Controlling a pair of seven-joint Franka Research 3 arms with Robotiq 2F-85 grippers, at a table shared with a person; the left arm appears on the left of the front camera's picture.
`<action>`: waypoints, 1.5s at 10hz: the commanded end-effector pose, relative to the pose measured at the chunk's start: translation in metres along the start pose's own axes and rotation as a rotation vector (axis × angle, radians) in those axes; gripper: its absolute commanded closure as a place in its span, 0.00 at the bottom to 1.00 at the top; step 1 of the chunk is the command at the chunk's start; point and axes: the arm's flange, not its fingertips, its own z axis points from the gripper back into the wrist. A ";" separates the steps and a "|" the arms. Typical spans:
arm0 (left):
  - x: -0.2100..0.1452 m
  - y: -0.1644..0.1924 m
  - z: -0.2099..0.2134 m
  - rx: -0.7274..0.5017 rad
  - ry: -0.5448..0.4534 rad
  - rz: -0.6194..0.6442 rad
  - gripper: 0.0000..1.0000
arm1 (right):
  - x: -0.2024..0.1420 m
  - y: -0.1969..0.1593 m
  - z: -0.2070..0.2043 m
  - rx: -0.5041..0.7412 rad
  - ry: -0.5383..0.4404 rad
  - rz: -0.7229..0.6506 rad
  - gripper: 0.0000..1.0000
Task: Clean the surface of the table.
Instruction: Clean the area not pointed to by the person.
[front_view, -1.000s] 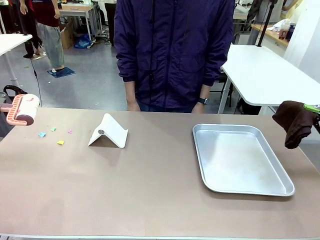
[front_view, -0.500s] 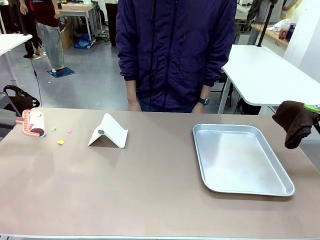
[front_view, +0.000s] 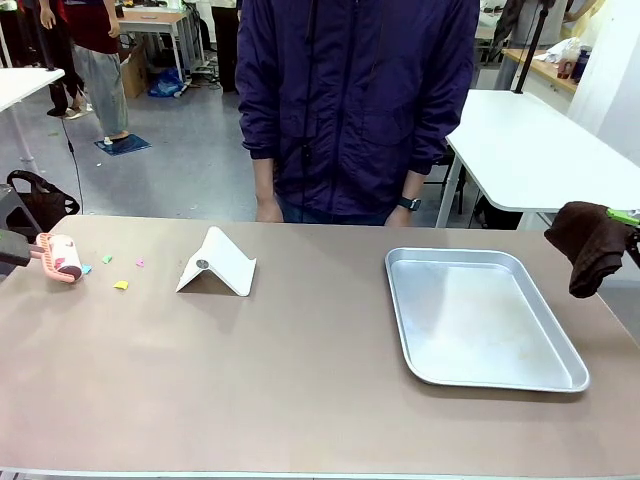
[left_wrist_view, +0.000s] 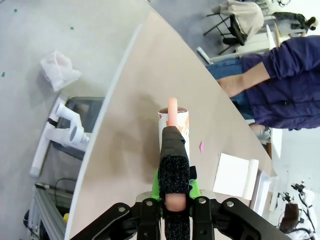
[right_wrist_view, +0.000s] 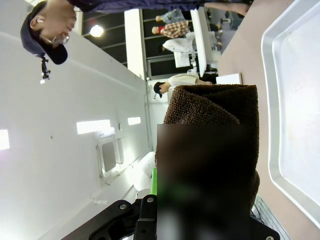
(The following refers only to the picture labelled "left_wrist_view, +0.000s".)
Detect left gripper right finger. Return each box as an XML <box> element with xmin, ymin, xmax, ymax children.
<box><xmin>189</xmin><ymin>181</ymin><xmax>291</xmax><ymax>240</ymax></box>

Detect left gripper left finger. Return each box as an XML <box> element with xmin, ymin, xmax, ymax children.
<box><xmin>71</xmin><ymin>172</ymin><xmax>166</xmax><ymax>240</ymax></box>

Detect pink handled lint roller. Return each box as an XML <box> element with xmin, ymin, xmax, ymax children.
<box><xmin>156</xmin><ymin>97</ymin><xmax>198</xmax><ymax>240</ymax></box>

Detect person's right forearm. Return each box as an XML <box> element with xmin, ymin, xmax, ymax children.
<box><xmin>234</xmin><ymin>69</ymin><xmax>271</xmax><ymax>92</ymax></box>

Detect person's right hand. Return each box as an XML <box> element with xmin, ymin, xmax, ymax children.
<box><xmin>216</xmin><ymin>76</ymin><xmax>241</xmax><ymax>98</ymax></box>

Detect person in navy jacket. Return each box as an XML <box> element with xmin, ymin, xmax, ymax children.
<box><xmin>241</xmin><ymin>34</ymin><xmax>320</xmax><ymax>131</ymax></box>

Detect blue jeans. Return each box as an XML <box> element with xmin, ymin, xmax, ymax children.
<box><xmin>206</xmin><ymin>58</ymin><xmax>255</xmax><ymax>121</ymax></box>

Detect translucent plastic bag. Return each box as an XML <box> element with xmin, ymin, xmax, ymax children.
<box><xmin>39</xmin><ymin>49</ymin><xmax>83</xmax><ymax>92</ymax></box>

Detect black folding chair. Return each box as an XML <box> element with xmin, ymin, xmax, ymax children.
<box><xmin>202</xmin><ymin>11</ymin><xmax>247</xmax><ymax>56</ymax></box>

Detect beige cloth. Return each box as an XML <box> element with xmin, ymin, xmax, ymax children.
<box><xmin>211</xmin><ymin>0</ymin><xmax>265</xmax><ymax>38</ymax></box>

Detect aluminium profile frame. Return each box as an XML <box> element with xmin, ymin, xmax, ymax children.
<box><xmin>23</xmin><ymin>183</ymin><xmax>73</xmax><ymax>240</ymax></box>

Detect white pipe frame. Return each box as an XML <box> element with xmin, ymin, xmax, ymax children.
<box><xmin>29</xmin><ymin>93</ymin><xmax>90</xmax><ymax>178</ymax></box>

